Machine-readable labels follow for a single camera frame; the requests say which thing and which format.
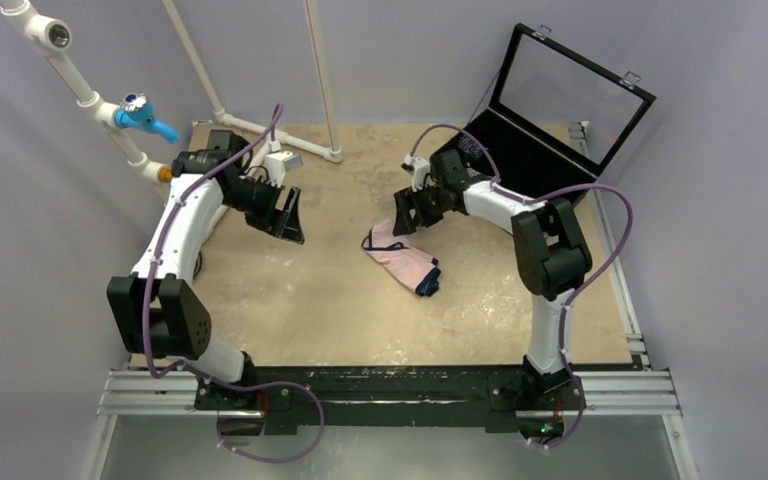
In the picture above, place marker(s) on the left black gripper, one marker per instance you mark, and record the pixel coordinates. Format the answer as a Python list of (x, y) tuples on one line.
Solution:
[(286, 221)]

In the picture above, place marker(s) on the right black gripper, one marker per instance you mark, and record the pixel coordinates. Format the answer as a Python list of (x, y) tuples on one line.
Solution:
[(417, 206)]

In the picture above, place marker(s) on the pink underwear navy trim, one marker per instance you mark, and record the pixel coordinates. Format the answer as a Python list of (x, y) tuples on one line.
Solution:
[(414, 269)]

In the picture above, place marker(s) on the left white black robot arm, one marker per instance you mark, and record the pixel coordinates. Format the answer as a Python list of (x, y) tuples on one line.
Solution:
[(156, 310)]

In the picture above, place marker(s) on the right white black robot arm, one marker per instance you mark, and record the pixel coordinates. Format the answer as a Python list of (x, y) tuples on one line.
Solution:
[(551, 253)]

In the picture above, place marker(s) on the dark patterned rolled sock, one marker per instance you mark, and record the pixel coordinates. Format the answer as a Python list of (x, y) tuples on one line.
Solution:
[(470, 146)]

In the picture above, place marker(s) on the orange faucet tap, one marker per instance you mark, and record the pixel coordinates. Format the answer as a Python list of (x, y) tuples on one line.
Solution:
[(164, 175)]

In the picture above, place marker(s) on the black box with glass lid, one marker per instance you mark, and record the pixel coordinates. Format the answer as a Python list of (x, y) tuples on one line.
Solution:
[(554, 118)]

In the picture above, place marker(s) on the blue faucet tap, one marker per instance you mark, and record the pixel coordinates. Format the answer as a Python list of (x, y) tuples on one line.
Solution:
[(136, 111)]

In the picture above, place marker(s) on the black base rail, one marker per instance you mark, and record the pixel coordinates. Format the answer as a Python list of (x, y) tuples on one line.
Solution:
[(455, 396)]

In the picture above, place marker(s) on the white PVC pipe frame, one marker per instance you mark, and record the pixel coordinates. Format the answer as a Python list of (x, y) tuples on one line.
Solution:
[(51, 38)]

